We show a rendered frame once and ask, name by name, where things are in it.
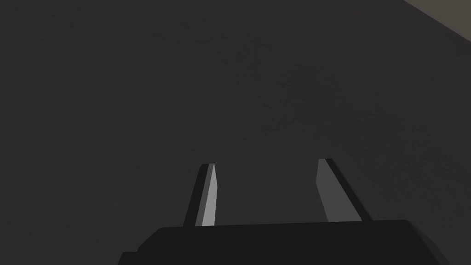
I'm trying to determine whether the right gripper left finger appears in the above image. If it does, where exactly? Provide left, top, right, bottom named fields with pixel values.
left=183, top=163, right=218, bottom=227

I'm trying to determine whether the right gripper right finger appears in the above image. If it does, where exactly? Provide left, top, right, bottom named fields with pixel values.
left=316, top=158, right=373, bottom=223

